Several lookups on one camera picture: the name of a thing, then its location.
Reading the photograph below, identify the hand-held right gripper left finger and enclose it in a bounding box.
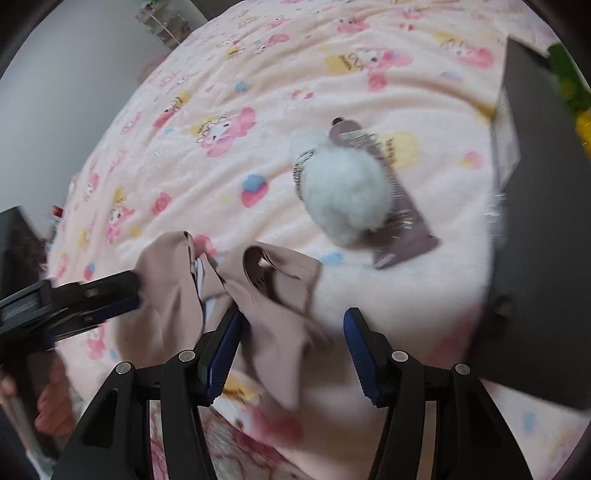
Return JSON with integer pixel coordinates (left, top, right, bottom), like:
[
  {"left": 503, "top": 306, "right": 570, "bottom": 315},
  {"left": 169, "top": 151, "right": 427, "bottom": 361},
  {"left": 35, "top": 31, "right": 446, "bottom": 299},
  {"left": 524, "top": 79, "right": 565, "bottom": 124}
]
[{"left": 51, "top": 307, "right": 246, "bottom": 480}]

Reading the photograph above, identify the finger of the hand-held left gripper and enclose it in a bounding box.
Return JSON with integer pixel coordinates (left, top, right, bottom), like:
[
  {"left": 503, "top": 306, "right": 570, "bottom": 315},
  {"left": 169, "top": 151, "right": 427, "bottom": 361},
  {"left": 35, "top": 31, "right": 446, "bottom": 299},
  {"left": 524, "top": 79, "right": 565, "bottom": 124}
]
[
  {"left": 46, "top": 295, "right": 141, "bottom": 341},
  {"left": 48, "top": 270, "right": 141, "bottom": 305}
]

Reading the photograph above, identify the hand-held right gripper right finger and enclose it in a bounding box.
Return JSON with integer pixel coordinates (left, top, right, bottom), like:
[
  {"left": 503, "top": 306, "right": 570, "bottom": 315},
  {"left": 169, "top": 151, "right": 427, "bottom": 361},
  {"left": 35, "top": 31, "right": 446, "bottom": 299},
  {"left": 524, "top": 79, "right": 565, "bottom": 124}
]
[{"left": 343, "top": 307, "right": 536, "bottom": 480}]

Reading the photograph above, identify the beige cloth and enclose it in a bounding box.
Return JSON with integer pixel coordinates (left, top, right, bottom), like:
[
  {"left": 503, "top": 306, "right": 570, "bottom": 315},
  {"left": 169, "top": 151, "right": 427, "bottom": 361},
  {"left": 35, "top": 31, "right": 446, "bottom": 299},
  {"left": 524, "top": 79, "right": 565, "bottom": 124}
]
[{"left": 113, "top": 231, "right": 333, "bottom": 411}]

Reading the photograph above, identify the person's left hand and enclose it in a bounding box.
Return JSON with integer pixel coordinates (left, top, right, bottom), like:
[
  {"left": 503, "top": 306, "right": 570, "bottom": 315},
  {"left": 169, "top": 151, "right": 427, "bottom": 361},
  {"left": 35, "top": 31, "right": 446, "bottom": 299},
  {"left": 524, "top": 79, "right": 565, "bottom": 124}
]
[{"left": 0, "top": 355, "right": 81, "bottom": 437}]

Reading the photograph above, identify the brown cream tube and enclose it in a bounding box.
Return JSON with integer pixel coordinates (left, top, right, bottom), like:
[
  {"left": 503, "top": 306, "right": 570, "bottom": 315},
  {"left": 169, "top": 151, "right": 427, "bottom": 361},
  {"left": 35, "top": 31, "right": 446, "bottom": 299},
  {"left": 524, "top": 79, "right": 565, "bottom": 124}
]
[{"left": 329, "top": 117, "right": 439, "bottom": 270}]

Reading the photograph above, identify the pink cartoon printed blanket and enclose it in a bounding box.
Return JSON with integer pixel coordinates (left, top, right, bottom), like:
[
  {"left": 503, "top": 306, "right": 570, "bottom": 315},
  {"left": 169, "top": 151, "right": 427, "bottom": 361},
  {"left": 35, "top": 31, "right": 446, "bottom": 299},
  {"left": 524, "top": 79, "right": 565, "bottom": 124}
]
[{"left": 46, "top": 0, "right": 591, "bottom": 480}]

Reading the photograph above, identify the white shelf rack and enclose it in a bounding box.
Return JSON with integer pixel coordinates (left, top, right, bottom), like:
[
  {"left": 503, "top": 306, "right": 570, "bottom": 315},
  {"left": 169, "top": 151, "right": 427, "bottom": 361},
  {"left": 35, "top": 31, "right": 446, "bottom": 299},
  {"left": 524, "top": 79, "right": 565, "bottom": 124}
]
[{"left": 135, "top": 0, "right": 195, "bottom": 49}]

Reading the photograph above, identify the dark door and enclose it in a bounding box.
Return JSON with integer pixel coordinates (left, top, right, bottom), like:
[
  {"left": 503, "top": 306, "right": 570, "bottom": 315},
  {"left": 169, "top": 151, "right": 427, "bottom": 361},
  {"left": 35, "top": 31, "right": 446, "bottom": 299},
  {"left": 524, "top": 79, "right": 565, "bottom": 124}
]
[{"left": 187, "top": 0, "right": 250, "bottom": 21}]

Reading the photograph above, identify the green snack packet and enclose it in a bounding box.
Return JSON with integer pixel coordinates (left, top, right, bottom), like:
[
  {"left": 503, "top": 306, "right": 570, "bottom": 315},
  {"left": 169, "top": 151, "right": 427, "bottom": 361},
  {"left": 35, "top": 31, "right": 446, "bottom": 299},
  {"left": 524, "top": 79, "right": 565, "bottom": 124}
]
[{"left": 547, "top": 42, "right": 591, "bottom": 158}]

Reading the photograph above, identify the white fluffy pompom keychain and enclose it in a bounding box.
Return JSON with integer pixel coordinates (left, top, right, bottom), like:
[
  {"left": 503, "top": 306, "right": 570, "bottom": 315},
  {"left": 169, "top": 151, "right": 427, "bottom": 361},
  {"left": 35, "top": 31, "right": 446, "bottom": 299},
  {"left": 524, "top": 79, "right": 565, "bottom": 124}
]
[{"left": 290, "top": 138, "right": 398, "bottom": 245}]

